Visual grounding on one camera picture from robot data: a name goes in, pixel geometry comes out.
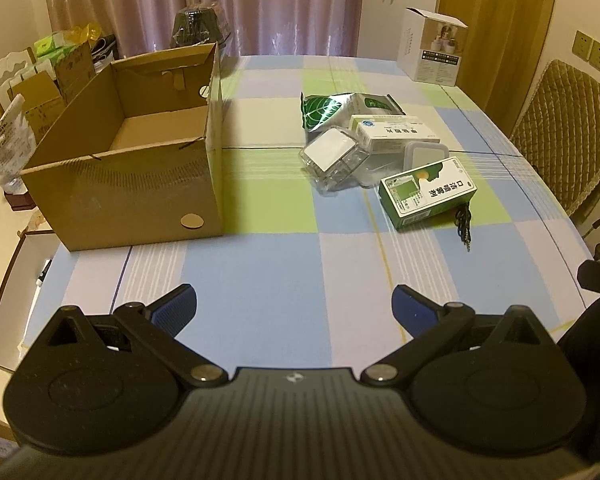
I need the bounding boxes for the large cardboard box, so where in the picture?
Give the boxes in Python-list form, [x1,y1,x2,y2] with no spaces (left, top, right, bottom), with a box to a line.
[20,42,226,252]

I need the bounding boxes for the wooden door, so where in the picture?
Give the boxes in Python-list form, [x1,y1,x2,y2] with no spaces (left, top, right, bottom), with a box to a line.
[437,0,563,136]

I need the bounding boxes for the quilted cushion chair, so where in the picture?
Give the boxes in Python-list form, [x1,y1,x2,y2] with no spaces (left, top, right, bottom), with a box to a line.
[509,59,600,218]

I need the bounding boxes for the black audio cable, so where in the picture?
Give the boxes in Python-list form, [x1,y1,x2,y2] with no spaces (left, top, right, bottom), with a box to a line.
[452,202,473,253]

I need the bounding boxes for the checked tablecloth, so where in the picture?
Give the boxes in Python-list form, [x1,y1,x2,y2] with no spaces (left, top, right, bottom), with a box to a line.
[27,54,598,391]

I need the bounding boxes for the white product box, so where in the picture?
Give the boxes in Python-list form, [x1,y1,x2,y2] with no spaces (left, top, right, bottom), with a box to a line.
[396,7,469,86]

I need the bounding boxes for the clear container grey lid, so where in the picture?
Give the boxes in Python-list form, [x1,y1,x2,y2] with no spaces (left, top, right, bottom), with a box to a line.
[360,141,451,188]

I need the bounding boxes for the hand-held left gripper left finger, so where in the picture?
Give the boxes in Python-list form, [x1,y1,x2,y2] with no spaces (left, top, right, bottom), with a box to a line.
[45,284,228,390]

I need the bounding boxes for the white medicine box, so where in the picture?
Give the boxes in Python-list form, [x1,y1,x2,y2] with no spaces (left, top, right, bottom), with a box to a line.
[349,114,442,153]

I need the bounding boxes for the black white striped stack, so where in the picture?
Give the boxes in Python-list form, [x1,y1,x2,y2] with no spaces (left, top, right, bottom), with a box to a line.
[90,35,118,68]

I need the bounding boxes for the green leaf foil pouch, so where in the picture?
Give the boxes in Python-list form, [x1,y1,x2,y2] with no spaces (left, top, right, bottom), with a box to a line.
[300,91,407,133]

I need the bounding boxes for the pink curtain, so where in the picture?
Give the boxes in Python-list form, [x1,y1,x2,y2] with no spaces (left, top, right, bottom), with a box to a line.
[42,0,366,58]

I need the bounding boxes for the green medicine box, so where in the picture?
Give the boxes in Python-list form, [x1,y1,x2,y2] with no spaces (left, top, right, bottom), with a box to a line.
[378,156,478,231]

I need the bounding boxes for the black pot in plastic wrap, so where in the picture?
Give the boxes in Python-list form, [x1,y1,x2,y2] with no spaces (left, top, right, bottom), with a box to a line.
[171,5,231,51]

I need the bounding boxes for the green tissue packs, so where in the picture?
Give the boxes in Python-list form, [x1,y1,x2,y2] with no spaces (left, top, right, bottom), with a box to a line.
[34,32,78,58]

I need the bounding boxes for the yellow plastic bag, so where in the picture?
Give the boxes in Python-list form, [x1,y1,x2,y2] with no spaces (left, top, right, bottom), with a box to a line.
[70,22,103,48]

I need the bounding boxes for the clear plastic case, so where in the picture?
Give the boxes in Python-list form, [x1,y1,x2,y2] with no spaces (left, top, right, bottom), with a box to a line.
[300,127,370,193]

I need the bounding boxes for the clear plastic bag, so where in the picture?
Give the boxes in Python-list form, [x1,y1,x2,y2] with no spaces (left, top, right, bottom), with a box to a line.
[0,94,36,193]

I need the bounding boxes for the white carved chair back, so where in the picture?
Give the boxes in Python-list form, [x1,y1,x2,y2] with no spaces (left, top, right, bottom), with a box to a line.
[0,47,36,111]

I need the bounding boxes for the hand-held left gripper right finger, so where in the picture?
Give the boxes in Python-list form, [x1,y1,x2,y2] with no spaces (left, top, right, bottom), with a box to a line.
[360,285,556,388]

